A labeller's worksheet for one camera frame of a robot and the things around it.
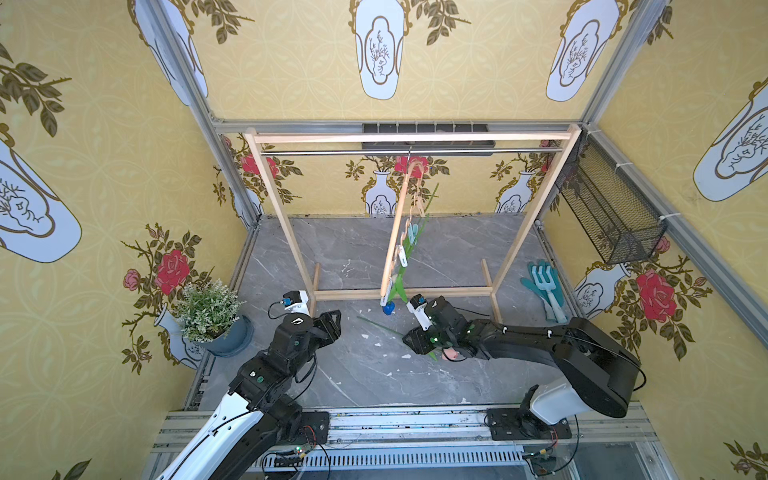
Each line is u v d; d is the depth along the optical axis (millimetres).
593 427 748
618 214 843
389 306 816
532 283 1005
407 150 878
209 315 752
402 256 702
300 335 558
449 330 675
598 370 444
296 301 664
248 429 500
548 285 1000
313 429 726
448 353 767
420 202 782
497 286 924
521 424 659
